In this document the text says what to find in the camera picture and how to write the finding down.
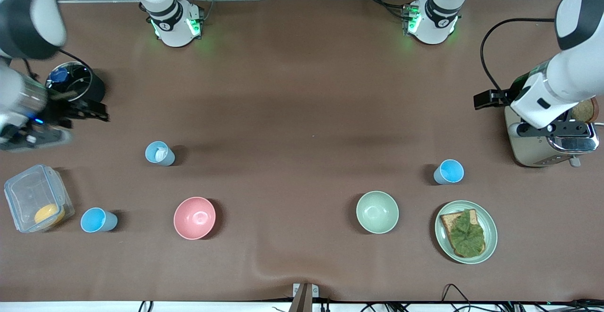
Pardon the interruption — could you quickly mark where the light blue plastic cup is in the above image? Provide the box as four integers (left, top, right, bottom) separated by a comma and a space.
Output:
145, 141, 176, 167
80, 207, 118, 233
433, 159, 464, 185

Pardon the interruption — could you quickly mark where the cream and chrome toaster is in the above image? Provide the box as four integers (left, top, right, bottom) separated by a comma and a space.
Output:
504, 73, 600, 168

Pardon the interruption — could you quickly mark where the brown bread slice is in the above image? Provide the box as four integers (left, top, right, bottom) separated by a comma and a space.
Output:
571, 98, 599, 124

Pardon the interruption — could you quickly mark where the clear plastic lidded container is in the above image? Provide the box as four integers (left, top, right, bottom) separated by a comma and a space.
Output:
4, 164, 75, 233

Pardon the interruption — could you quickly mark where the yellow orange round food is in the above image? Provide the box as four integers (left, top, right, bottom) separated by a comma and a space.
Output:
34, 203, 66, 225

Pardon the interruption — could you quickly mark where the toast slice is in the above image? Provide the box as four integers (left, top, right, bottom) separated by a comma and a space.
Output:
440, 209, 487, 258

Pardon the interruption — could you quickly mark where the pale green plate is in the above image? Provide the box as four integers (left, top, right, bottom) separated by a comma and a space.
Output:
435, 200, 498, 264

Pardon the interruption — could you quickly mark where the green lettuce leaf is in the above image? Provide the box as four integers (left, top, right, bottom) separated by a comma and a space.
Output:
448, 210, 486, 257

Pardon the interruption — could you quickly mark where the pink bowl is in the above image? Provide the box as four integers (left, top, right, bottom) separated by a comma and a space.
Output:
173, 196, 217, 240

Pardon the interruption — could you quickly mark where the pale green bowl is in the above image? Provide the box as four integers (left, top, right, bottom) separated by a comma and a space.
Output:
356, 190, 400, 235

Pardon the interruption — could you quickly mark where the steel pot with blue handle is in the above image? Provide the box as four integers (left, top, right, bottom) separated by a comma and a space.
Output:
46, 62, 105, 106

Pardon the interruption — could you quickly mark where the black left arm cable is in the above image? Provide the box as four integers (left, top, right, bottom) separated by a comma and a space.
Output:
480, 17, 555, 96

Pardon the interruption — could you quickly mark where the black looped floor cable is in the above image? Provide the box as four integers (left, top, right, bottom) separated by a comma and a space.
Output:
441, 283, 473, 306

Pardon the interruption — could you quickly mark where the metal table clamp bracket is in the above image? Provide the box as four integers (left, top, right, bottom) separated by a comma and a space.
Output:
289, 282, 319, 312

